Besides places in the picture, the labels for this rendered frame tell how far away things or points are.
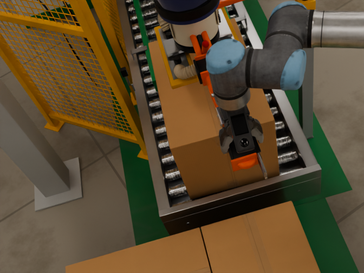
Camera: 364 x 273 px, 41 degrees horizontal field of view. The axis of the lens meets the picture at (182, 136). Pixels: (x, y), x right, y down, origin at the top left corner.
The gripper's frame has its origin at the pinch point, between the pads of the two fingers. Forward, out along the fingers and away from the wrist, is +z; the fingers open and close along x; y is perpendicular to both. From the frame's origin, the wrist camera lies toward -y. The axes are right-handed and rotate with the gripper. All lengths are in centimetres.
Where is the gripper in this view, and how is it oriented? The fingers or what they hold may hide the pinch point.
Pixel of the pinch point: (243, 148)
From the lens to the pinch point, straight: 138.5
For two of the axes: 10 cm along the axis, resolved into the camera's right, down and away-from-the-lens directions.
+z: 2.1, 5.7, 7.9
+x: -9.6, 2.9, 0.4
